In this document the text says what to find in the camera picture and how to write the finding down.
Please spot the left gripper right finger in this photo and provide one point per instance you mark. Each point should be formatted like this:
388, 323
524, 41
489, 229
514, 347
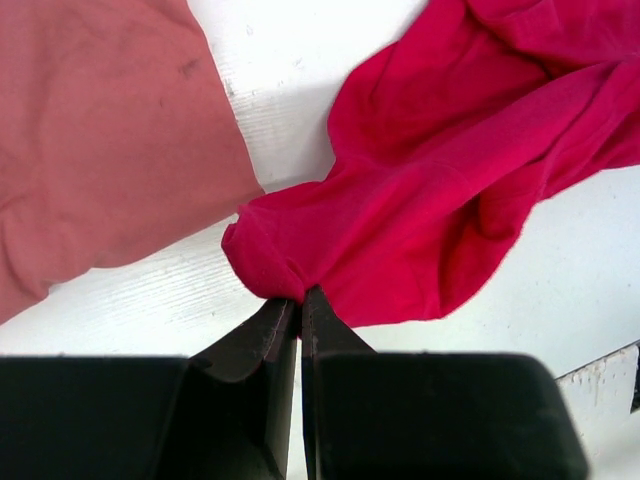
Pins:
371, 415

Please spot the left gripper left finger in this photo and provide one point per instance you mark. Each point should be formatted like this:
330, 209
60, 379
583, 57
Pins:
223, 413

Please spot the red t-shirt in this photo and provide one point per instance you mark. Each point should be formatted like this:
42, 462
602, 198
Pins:
444, 141

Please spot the pink folded t-shirt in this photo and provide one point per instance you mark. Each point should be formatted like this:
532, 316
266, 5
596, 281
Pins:
117, 139

